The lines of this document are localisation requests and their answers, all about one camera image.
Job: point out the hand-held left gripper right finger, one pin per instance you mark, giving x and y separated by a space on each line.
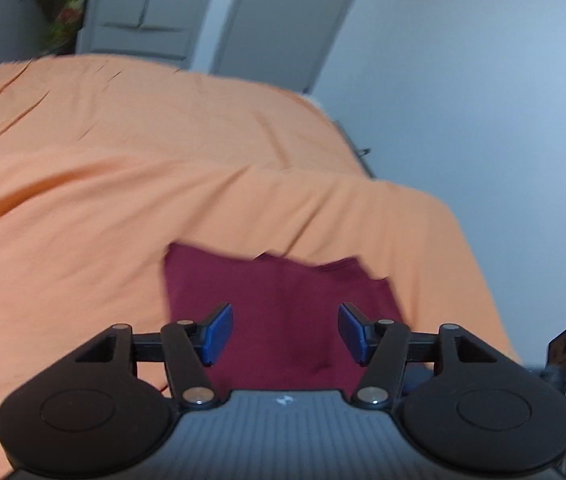
350 331

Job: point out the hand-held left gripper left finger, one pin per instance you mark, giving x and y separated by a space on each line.
219 331

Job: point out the orange bed blanket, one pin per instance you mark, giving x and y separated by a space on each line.
138 175

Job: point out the grey room door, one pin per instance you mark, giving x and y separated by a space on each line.
283 20

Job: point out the maroon knit shirt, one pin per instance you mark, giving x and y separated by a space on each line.
288 320

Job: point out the colourful patterned cloth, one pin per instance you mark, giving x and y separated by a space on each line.
68 15

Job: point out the grey wardrobe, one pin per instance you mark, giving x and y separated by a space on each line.
128 5

